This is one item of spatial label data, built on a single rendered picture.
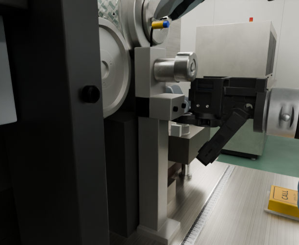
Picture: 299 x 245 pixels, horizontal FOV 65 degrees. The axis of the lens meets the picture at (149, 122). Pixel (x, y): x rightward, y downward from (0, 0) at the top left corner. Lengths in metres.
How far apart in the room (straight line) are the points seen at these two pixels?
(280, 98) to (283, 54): 4.47
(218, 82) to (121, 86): 0.15
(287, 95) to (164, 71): 0.18
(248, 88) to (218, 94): 0.05
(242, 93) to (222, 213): 0.24
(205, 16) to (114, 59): 4.87
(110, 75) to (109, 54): 0.03
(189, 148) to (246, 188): 0.18
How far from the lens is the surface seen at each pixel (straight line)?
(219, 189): 0.58
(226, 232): 0.46
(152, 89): 0.34
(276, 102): 0.38
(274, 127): 0.38
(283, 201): 0.54
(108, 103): 0.32
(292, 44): 4.86
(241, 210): 0.53
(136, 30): 0.35
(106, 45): 0.32
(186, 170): 0.61
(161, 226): 0.44
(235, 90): 0.40
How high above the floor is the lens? 1.18
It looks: 14 degrees down
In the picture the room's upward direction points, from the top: straight up
